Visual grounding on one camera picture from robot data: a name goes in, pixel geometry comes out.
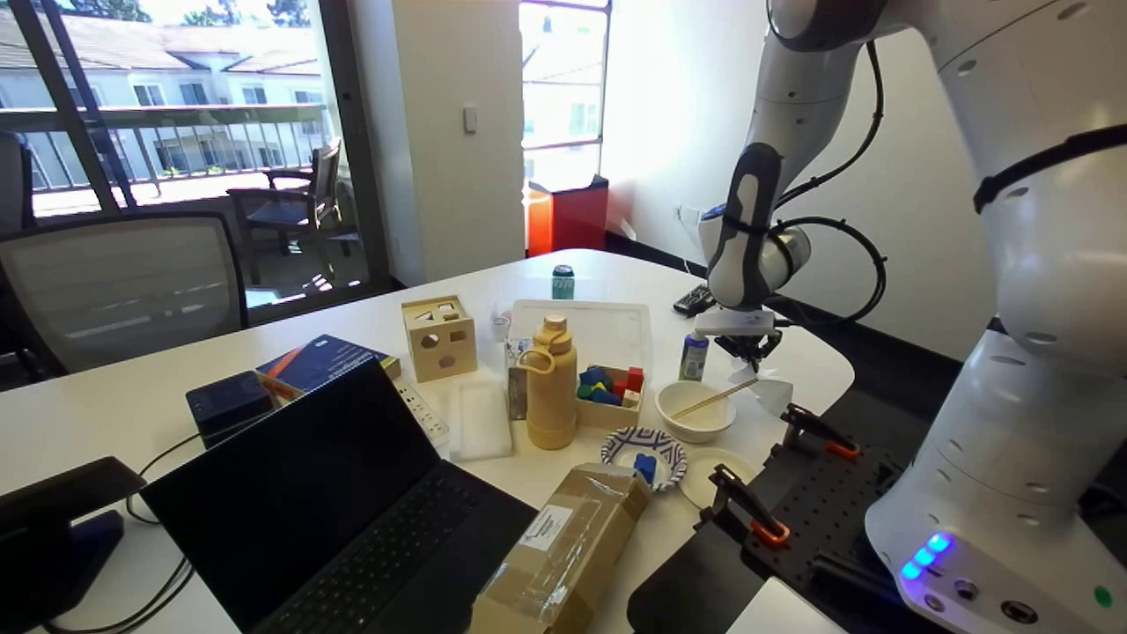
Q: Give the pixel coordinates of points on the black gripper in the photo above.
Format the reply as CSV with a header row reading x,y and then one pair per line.
x,y
753,347

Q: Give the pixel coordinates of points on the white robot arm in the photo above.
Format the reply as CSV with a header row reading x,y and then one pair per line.
x,y
980,529

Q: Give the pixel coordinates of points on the wooden stick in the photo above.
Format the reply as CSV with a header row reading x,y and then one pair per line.
x,y
723,394

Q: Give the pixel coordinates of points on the small spray bottle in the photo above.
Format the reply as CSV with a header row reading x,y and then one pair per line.
x,y
693,355

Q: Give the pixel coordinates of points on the black phone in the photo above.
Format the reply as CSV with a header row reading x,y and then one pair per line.
x,y
694,301

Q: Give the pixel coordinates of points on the white bowl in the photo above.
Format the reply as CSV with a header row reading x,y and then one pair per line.
x,y
703,427

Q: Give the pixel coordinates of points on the black orange clamp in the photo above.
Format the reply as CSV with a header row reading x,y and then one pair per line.
x,y
734,493
827,429

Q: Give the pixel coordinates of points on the white round lid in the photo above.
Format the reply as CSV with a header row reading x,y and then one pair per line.
x,y
699,475

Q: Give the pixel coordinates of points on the blue patterned plate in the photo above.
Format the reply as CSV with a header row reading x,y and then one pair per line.
x,y
650,453

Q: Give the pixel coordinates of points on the wooden tray of blocks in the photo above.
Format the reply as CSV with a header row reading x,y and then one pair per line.
x,y
610,394

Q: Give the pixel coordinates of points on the black mounting board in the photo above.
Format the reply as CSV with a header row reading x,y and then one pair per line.
x,y
827,564

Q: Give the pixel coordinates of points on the yellow water bottle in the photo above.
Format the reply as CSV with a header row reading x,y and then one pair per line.
x,y
551,368

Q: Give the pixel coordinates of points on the teal can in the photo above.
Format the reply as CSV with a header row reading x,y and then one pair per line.
x,y
563,282

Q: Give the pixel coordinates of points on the red box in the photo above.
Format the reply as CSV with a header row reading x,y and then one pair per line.
x,y
570,216

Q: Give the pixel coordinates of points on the cardboard box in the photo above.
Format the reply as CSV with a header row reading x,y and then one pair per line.
x,y
559,570

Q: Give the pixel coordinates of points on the wooden shape sorter cube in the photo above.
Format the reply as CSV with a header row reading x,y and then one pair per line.
x,y
443,334

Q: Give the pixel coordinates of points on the blue book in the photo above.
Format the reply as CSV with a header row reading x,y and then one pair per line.
x,y
318,365

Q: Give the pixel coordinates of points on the black laptop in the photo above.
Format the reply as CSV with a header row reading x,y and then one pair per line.
x,y
338,516

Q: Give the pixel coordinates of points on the black notebook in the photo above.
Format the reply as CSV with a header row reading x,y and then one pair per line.
x,y
226,402

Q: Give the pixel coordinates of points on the grey office chair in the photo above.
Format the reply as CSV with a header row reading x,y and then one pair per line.
x,y
105,288

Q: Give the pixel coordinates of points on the black monitor stand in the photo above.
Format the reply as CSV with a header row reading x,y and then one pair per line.
x,y
56,541

